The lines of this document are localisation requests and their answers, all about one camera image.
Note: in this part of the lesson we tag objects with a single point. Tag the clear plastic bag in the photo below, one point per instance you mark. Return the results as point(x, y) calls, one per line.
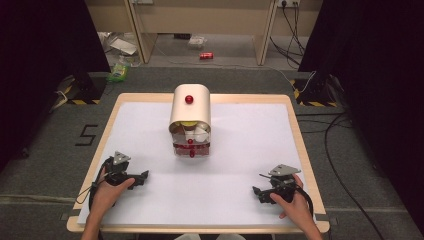
point(197, 42)

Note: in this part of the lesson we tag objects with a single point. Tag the white wall socket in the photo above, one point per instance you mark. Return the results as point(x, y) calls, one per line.
point(288, 3)

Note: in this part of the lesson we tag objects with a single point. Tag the person's right hand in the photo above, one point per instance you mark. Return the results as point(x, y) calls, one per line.
point(296, 208)

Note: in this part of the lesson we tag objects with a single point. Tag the beige wooden desk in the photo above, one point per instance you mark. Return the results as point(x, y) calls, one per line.
point(213, 16)

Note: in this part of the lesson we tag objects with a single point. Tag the cream box with red knob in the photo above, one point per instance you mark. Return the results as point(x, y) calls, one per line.
point(190, 110)

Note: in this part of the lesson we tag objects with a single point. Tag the white table sheet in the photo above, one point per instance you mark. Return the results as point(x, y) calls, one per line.
point(233, 160)

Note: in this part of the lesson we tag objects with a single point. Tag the person's legs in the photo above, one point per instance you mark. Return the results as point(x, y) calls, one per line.
point(210, 237)

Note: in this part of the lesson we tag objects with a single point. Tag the wooden table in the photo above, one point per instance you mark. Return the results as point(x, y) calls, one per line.
point(306, 140)

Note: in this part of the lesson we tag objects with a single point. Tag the white crumpled bags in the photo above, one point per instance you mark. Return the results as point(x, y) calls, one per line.
point(120, 44)

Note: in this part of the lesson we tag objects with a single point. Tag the red can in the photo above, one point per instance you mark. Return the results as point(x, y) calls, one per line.
point(206, 55)

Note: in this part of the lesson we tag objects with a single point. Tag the green packet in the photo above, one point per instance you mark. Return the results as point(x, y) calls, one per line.
point(118, 72)

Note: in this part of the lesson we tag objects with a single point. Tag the person's left hand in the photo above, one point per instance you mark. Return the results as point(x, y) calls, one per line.
point(107, 196)

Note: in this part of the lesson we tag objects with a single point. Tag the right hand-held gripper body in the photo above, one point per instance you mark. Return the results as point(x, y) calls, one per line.
point(282, 186)

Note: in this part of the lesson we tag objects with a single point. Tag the stand base with striped tape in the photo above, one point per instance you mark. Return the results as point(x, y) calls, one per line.
point(316, 91)
point(83, 89)

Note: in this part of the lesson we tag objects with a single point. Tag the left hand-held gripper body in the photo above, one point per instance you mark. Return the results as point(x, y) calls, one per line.
point(117, 168)

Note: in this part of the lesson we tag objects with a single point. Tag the black curtain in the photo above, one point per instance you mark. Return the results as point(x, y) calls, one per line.
point(376, 83)
point(40, 66)

